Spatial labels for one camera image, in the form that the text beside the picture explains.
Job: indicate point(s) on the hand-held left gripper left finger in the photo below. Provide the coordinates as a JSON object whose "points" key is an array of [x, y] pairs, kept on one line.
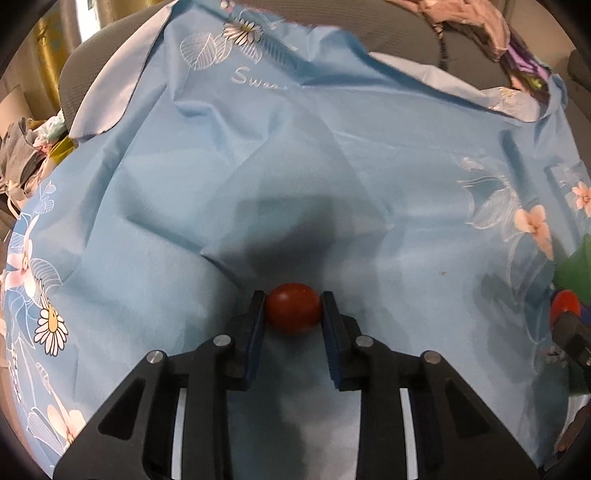
{"points": [[256, 332]]}

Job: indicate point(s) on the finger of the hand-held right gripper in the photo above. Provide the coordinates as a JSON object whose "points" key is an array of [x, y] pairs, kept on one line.
{"points": [[572, 339]]}

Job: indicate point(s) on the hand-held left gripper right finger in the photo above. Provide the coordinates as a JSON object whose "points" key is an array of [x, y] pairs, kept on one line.
{"points": [[331, 337]]}

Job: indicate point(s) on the red cherry tomato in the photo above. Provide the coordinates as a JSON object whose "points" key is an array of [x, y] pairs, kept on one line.
{"points": [[565, 302], [293, 307]]}

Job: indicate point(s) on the green plastic bowl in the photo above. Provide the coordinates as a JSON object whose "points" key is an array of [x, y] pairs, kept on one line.
{"points": [[577, 272]]}

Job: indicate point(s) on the blue floral cloth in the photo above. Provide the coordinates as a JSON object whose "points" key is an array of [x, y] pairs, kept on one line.
{"points": [[323, 161]]}

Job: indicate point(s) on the green garment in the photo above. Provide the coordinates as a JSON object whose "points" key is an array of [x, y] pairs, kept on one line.
{"points": [[535, 83]]}

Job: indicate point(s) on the purple garment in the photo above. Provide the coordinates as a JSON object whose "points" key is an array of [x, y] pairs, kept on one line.
{"points": [[521, 60]]}

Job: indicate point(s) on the pile of light clothes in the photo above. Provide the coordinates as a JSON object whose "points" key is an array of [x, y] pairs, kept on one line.
{"points": [[27, 147]]}

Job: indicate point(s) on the grey sofa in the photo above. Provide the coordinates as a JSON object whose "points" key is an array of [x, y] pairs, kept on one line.
{"points": [[392, 32]]}

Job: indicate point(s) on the pink garment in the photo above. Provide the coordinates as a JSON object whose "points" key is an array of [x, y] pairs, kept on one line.
{"points": [[461, 14]]}

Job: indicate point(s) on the gold curtain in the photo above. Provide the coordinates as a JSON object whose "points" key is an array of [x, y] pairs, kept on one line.
{"points": [[46, 60]]}

